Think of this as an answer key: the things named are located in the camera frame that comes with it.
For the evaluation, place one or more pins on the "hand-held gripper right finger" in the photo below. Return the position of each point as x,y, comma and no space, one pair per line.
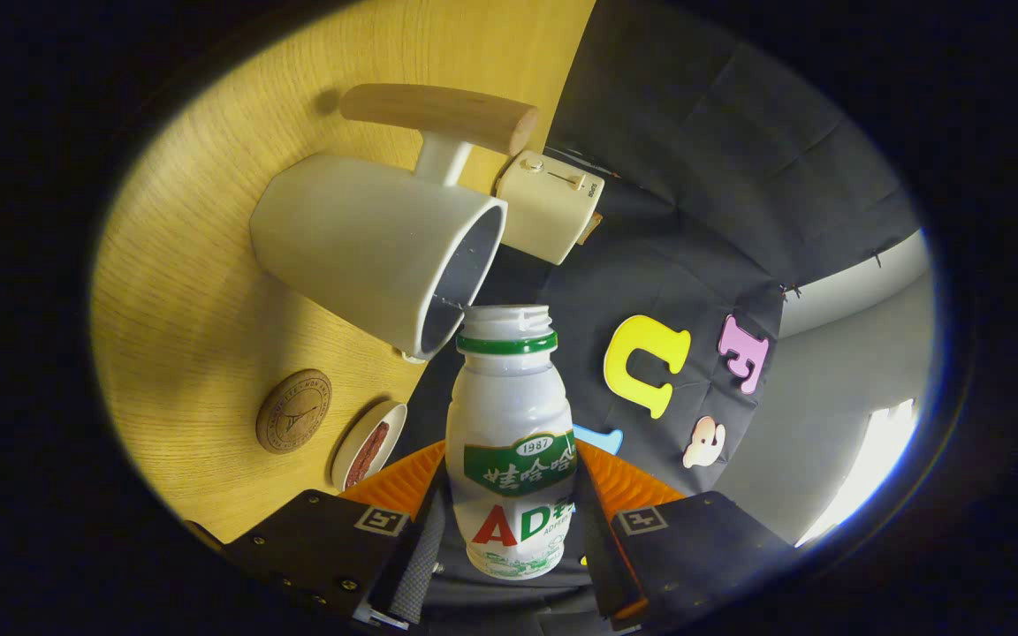
695,539

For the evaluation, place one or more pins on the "white juice bottle green label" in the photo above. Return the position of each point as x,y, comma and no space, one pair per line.
509,397

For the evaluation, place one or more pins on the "wooden table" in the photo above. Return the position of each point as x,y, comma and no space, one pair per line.
191,291

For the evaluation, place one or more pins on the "brown toast slice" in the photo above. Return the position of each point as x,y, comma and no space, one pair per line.
590,228

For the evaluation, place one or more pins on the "cream toaster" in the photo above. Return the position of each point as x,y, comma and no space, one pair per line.
544,208

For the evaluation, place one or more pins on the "round wooden coaster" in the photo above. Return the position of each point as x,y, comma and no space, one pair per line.
292,411

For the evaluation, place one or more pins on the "black backdrop cloth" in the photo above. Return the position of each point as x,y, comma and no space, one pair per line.
695,177

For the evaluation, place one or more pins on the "white round plate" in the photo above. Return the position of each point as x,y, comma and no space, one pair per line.
345,459

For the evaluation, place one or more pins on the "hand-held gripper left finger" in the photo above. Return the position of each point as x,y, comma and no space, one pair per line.
315,539

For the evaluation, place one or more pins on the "red meat slice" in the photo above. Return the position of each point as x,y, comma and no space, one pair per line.
368,455

